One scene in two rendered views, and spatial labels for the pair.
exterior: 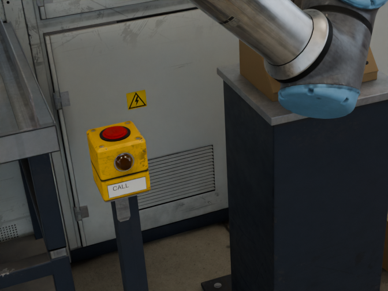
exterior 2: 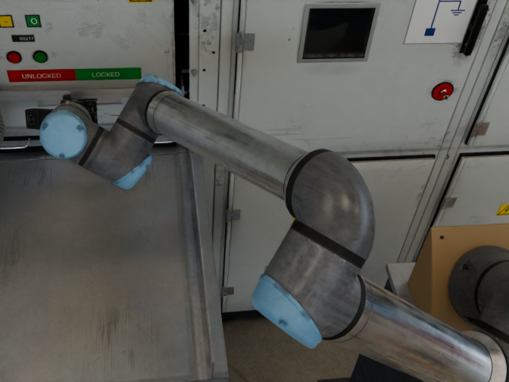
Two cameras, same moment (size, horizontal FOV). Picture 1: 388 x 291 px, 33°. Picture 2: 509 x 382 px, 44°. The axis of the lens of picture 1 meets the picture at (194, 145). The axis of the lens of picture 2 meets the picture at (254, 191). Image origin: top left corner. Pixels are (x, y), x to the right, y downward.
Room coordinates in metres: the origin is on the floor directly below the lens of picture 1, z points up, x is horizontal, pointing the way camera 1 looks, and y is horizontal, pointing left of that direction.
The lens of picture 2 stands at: (0.48, 0.17, 2.02)
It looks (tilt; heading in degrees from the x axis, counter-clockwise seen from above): 46 degrees down; 7
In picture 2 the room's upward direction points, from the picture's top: 6 degrees clockwise
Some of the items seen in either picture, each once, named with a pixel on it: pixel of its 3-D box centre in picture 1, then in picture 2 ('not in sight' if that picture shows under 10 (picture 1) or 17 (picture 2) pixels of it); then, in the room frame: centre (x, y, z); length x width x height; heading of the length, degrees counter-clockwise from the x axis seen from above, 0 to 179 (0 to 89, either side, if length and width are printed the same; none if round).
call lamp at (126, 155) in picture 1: (125, 163); not in sight; (0.89, 0.11, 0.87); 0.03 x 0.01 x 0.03; 109
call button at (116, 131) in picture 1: (115, 135); not in sight; (0.93, 0.13, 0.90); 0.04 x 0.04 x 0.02
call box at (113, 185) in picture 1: (118, 160); not in sight; (0.93, 0.13, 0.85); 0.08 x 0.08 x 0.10; 19
